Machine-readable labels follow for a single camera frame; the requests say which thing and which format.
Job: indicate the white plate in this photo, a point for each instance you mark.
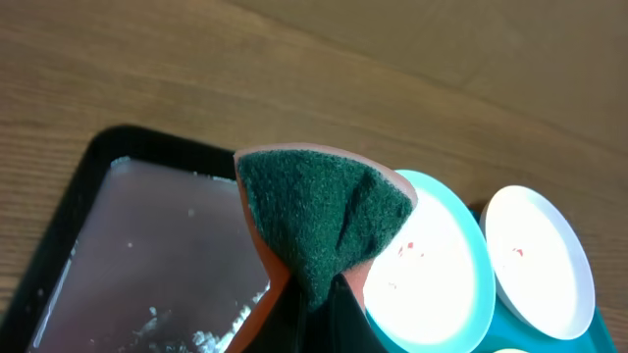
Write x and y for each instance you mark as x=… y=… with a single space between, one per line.
x=543 y=274

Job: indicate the light blue plate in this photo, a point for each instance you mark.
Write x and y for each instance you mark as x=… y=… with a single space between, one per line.
x=441 y=242

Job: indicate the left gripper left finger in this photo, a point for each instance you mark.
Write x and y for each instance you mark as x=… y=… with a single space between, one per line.
x=278 y=322

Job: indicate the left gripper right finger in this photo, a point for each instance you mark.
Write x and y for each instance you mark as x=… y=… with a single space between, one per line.
x=340 y=325

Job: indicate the black tray with soapy water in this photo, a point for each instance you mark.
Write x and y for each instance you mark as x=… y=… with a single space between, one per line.
x=148 y=250

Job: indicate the green and orange sponge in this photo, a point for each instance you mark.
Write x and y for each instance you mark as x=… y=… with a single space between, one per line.
x=315 y=212

